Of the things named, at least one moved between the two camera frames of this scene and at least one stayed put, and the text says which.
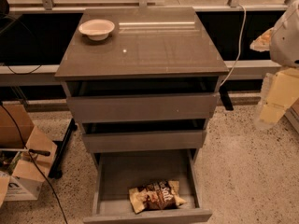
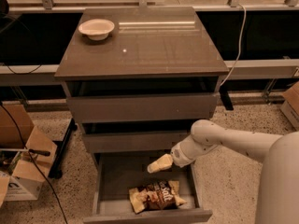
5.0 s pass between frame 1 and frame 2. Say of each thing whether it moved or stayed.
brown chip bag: stayed
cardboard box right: stayed
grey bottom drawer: stayed
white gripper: moved
